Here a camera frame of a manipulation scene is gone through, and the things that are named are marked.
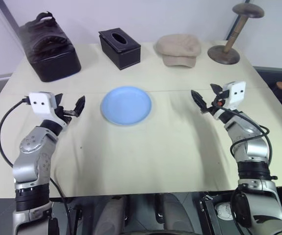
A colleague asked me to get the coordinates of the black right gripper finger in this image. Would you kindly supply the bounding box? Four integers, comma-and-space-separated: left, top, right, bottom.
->
210, 83, 224, 95
190, 90, 213, 114

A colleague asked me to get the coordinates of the dark grey bin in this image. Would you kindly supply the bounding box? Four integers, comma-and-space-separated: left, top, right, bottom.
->
255, 65, 282, 120

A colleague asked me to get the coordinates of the dark brown leather bag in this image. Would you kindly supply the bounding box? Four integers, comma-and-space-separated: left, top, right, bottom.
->
18, 11, 82, 83

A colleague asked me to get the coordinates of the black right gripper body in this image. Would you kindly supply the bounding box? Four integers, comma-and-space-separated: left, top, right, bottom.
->
210, 90, 230, 116

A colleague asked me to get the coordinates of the black box frame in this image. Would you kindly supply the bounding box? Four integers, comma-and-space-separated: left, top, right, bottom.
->
198, 193, 234, 235

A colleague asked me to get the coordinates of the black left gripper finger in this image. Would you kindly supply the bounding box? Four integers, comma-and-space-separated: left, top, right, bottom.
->
65, 95, 86, 117
55, 94, 64, 109

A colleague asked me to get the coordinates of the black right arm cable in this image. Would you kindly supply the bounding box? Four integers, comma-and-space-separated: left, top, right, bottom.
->
214, 107, 273, 169

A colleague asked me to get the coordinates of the light blue round plate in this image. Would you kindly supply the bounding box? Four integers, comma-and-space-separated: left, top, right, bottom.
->
100, 85, 153, 127

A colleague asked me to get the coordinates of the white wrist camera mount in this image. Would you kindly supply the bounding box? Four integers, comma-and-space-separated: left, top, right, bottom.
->
29, 92, 56, 121
223, 81, 246, 110

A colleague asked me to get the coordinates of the beige flat cap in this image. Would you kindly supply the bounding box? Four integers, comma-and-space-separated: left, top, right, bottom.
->
155, 34, 202, 68

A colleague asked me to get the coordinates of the black leather tissue box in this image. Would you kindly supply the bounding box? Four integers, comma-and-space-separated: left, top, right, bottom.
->
98, 27, 141, 71

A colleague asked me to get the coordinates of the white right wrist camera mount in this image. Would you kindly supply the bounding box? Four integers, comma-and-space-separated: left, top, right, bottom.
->
223, 81, 246, 110

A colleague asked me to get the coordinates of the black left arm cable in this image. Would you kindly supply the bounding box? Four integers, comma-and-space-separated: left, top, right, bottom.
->
0, 97, 31, 169

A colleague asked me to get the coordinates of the white round object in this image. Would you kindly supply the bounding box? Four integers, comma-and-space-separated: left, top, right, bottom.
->
214, 202, 235, 220

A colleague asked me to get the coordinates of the cream tablecloth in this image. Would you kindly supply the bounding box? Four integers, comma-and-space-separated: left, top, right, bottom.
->
0, 40, 282, 198

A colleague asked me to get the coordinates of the dark wooden hat stand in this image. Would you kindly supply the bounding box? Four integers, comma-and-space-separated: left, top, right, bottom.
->
207, 2, 265, 66

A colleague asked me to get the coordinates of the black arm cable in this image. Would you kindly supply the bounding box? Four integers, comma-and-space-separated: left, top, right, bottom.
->
214, 107, 273, 169
0, 97, 31, 169

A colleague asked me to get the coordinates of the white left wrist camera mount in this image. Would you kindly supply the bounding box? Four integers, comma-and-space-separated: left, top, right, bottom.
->
29, 92, 56, 121

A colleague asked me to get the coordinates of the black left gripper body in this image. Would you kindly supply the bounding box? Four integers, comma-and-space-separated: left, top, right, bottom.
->
55, 105, 73, 122

